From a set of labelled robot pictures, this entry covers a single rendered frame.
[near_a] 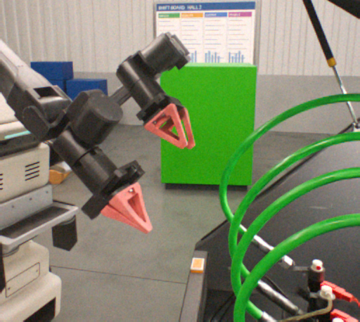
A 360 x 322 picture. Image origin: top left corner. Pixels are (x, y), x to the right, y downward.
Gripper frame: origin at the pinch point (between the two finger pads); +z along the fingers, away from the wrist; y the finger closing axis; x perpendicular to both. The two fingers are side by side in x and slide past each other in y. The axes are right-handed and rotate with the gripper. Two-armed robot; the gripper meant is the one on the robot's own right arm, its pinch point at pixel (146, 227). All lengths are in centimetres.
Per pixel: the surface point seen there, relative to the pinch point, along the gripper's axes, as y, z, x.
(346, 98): 32.7, 6.6, 18.6
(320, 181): 24.6, 11.2, 1.6
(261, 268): 14.7, 13.2, -7.9
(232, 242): 5.8, 11.2, 6.7
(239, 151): 14.6, 1.1, 14.6
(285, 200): 19.7, 10.0, 0.6
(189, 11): -94, -237, 618
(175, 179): -166, -24, 311
